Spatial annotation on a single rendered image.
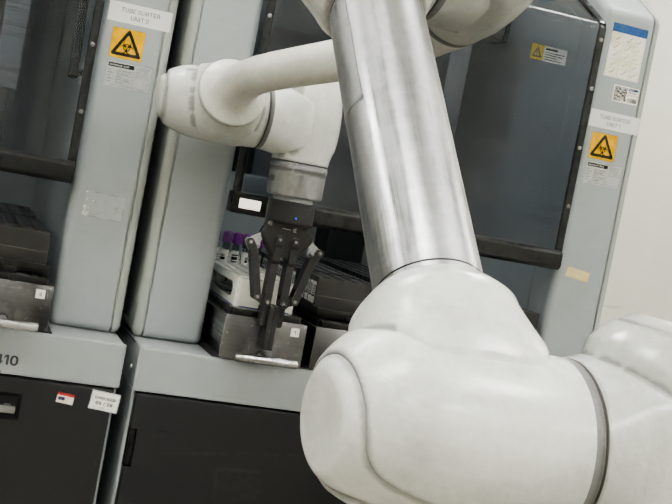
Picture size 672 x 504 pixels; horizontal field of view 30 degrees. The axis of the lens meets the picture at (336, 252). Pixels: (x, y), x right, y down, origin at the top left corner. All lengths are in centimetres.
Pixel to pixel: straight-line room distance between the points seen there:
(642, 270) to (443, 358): 271
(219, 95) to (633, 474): 99
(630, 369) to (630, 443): 7
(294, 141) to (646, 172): 188
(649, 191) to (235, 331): 190
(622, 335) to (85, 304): 114
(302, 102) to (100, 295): 45
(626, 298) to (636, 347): 258
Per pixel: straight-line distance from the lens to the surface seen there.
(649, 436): 105
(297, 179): 192
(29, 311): 194
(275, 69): 174
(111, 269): 204
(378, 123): 118
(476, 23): 148
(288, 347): 201
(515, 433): 98
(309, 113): 191
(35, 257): 201
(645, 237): 366
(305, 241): 197
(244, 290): 202
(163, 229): 204
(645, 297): 368
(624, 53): 232
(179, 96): 186
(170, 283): 205
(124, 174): 203
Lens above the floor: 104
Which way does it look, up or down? 3 degrees down
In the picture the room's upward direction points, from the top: 11 degrees clockwise
